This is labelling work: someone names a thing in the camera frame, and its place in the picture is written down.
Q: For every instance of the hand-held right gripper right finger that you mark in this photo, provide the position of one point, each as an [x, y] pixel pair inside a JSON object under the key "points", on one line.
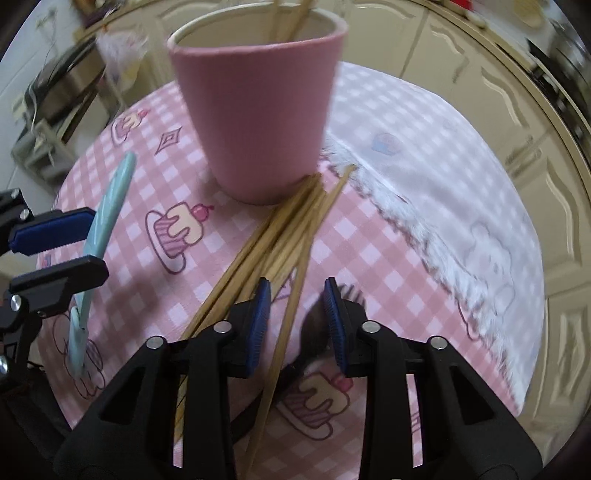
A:
{"points": [[333, 323]]}

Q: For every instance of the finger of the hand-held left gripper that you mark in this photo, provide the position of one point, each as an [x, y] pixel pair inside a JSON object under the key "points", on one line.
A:
{"points": [[51, 230], [60, 277]]}

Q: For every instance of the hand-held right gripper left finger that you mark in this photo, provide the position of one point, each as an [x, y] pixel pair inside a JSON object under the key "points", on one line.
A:
{"points": [[258, 323]]}

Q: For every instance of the white plastic bag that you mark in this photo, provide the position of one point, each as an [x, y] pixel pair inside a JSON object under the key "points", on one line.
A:
{"points": [[120, 46]]}

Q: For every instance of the light blue knife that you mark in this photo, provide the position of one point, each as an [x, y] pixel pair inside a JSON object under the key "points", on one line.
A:
{"points": [[113, 198]]}

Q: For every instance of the bundle of wooden chopsticks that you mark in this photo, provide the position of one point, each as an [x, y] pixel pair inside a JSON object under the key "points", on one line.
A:
{"points": [[277, 230]]}

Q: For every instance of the white storage rack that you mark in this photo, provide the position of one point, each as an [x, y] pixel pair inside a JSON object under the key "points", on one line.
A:
{"points": [[34, 152]]}

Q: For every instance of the pink checkered tablecloth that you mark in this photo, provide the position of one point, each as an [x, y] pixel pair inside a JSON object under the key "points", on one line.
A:
{"points": [[221, 240]]}

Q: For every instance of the pink cup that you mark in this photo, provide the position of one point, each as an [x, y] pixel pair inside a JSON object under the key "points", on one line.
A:
{"points": [[258, 115]]}

